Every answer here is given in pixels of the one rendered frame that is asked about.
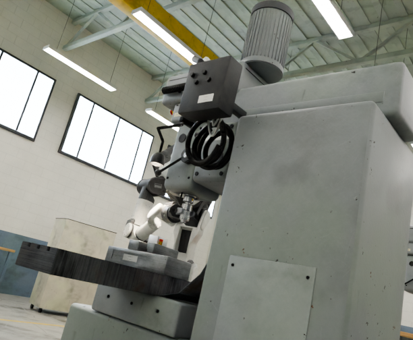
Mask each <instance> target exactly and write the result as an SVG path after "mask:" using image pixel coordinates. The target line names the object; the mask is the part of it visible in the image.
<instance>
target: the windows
mask: <svg viewBox="0 0 413 340"><path fill-rule="evenodd" d="M56 81H57V80H56V79H54V78H52V77H51V76H49V75H47V74H45V73H44V72H42V71H40V70H39V69H36V68H35V67H33V66H31V65H30V64H28V63H26V62H25V61H22V60H21V59H19V58H17V57H16V56H14V55H12V54H11V53H8V52H7V51H5V50H3V49H2V48H0V128H3V129H5V130H8V131H10V132H12V133H15V134H17V135H19V136H21V137H24V138H26V139H28V140H31V141H33V142H34V141H35V139H36V135H37V134H38V130H39V127H40V125H41V122H42V120H43V117H44V114H45V111H46V109H47V105H48V103H49V100H50V98H51V94H52V92H53V89H54V86H55V83H56ZM154 137H155V136H154V135H152V134H150V133H148V132H146V131H145V130H143V129H141V128H140V127H138V126H136V125H134V124H133V123H131V122H129V121H128V120H126V119H124V118H123V117H120V116H119V115H117V114H115V113H114V112H112V111H110V110H108V109H106V108H104V107H103V106H101V105H99V104H98V103H96V102H94V101H92V100H90V99H89V98H87V97H86V96H84V95H82V94H80V93H78V94H77V96H76V99H75V102H74V106H73V108H72V112H71V114H70V118H69V120H68V123H67V125H66V128H65V131H64V134H63V138H62V140H61V144H60V146H59V150H58V153H60V154H63V155H65V156H67V157H69V158H72V159H74V160H76V161H79V162H81V163H84V164H85V165H88V166H90V167H93V168H95V169H97V170H99V171H102V172H104V173H106V174H108V175H111V176H113V177H116V178H118V179H120V180H122V181H125V182H127V183H130V184H132V185H133V186H137V183H138V182H139V181H140V180H141V179H143V177H144V172H145V169H146V164H147V162H148V158H149V154H150V150H151V147H152V145H153V140H154Z"/></svg>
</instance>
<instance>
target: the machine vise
mask: <svg viewBox="0 0 413 340"><path fill-rule="evenodd" d="M178 253H179V251H177V250H174V249H171V248H168V247H165V246H162V245H159V244H156V243H150V242H149V244H148V248H147V251H146V252H141V251H137V250H130V249H126V248H119V247H115V246H109V247H108V250H107V254H106V257H105V260H107V261H110V262H115V263H118V264H123V265H126V266H131V267H134V268H139V269H142V270H145V271H150V272H153V273H158V274H161V275H166V276H169V277H174V278H177V279H181V280H185V281H188V278H189V275H190V269H191V266H192V264H191V263H189V262H185V261H183V260H179V259H177V256H178Z"/></svg>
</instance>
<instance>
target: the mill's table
mask: <svg viewBox="0 0 413 340"><path fill-rule="evenodd" d="M15 264H16V265H19V266H23V267H26V268H30V269H32V270H36V271H40V272H42V273H46V274H49V275H55V276H59V277H65V278H69V279H75V280H79V281H85V282H89V283H95V284H99V285H105V286H109V287H115V288H119V289H125V290H129V291H135V292H139V293H145V294H149V295H155V296H159V297H162V296H160V295H165V294H171V293H179V292H180V291H181V290H182V289H183V288H184V287H186V286H187V285H188V284H189V283H190V282H189V281H185V280H181V279H177V278H174V277H169V276H166V275H161V274H158V273H153V272H150V271H145V270H142V269H139V268H134V267H131V266H126V265H123V264H118V263H115V262H110V261H107V260H102V259H99V258H94V257H92V256H87V255H83V254H79V253H75V252H70V251H67V250H62V249H59V248H54V247H50V246H44V245H40V244H34V243H30V242H24V241H23V242H22V245H21V248H20V251H19V254H18V257H17V260H16V263H15ZM163 298H169V297H163ZM170 299H173V298H170ZM173 300H176V299H173ZM180 301H183V300H180ZM183 302H186V301H183ZM190 303H193V302H190ZM193 304H196V303H193Z"/></svg>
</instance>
